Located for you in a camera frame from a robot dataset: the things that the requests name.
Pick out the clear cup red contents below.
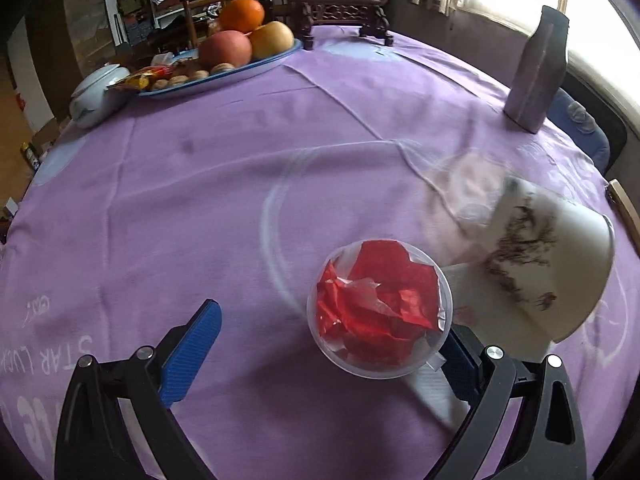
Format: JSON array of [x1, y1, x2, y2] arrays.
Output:
[[306, 238, 454, 380]]

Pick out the white paper cup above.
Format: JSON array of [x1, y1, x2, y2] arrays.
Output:
[[444, 177, 615, 361]]

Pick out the purple tablecloth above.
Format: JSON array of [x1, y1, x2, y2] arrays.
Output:
[[1, 27, 611, 479]]

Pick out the tan notebook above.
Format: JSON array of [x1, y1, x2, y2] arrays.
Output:
[[606, 179, 640, 254]]

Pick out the blue chair cushion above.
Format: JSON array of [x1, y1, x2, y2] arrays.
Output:
[[547, 88, 611, 174]]

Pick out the white ceramic lidded jar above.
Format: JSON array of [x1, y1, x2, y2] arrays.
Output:
[[70, 64, 131, 129]]

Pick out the steel water bottle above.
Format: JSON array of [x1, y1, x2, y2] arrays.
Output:
[[503, 6, 570, 133]]

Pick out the blue fruit plate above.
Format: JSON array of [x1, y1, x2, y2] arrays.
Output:
[[138, 39, 303, 100]]

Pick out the red apple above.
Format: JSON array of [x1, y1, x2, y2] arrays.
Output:
[[198, 30, 253, 68]]

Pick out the yellow apple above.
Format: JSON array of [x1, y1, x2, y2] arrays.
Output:
[[248, 21, 295, 60]]

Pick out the orange fruit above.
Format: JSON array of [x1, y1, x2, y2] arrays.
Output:
[[218, 0, 265, 34]]

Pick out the brown glass cabinet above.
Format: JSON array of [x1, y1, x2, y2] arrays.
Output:
[[25, 0, 115, 120]]

